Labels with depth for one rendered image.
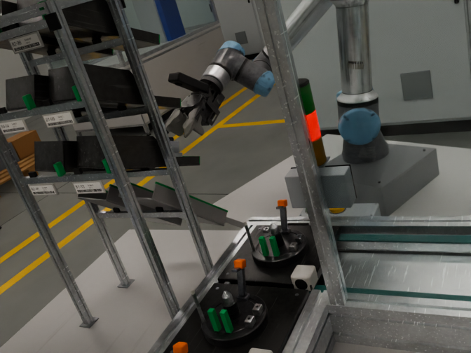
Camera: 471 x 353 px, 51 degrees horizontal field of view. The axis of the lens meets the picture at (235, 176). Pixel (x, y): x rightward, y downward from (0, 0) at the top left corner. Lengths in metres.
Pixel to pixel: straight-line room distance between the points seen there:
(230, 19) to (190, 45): 2.22
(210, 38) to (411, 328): 6.87
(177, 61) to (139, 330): 5.83
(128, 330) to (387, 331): 0.66
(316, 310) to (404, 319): 0.17
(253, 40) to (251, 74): 7.74
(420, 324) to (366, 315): 0.10
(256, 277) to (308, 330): 0.22
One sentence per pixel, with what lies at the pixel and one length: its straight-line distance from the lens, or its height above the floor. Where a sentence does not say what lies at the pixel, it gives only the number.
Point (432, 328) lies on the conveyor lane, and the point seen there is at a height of 0.93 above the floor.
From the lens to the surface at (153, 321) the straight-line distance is 1.36.
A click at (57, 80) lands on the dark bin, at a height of 1.51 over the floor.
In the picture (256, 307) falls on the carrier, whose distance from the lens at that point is 1.03.
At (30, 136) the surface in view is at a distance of 7.01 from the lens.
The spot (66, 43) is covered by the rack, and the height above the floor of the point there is 1.58.
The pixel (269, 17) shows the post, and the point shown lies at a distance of 0.83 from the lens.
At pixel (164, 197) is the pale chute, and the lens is 1.22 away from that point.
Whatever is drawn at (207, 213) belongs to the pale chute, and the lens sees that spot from 1.33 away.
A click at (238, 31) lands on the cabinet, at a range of 9.30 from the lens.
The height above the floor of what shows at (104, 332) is 0.86.
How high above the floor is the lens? 1.63
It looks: 22 degrees down
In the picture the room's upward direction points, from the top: 17 degrees counter-clockwise
